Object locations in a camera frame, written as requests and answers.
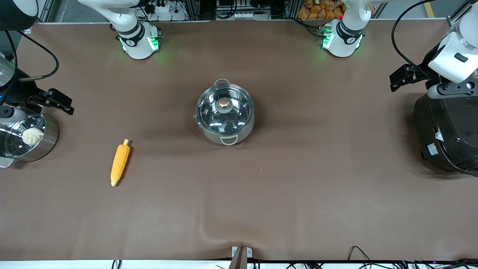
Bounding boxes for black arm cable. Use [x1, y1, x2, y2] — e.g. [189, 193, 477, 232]
[6, 29, 59, 82]
[391, 0, 448, 77]

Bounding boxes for white power strip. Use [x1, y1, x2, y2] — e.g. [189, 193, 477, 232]
[149, 0, 176, 14]

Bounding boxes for brown table mat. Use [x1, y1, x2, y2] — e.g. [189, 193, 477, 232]
[0, 21, 478, 261]

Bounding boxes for black floor cables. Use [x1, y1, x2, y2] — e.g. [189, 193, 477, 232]
[284, 246, 478, 269]

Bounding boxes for stainless steel cooking pot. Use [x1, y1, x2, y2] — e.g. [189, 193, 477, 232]
[193, 78, 255, 146]

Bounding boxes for yellow corn cob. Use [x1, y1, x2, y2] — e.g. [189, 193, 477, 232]
[111, 139, 131, 186]

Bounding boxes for bag of orange snacks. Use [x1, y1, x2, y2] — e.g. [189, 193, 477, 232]
[298, 0, 345, 20]

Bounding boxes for glass pot lid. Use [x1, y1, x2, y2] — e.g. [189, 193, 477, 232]
[197, 84, 255, 135]

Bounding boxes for black rice cooker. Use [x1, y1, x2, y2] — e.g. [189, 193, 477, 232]
[413, 92, 478, 177]

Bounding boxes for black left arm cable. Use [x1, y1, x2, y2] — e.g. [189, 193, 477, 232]
[391, 0, 448, 77]

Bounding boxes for grey metal table clamp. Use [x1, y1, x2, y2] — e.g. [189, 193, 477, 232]
[229, 246, 253, 269]

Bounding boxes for white steamed bun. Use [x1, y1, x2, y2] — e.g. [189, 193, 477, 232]
[22, 128, 44, 146]

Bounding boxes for steel steamer pot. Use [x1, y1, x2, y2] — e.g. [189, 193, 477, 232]
[0, 106, 59, 168]

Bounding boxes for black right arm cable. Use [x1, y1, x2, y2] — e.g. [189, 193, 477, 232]
[6, 29, 59, 82]

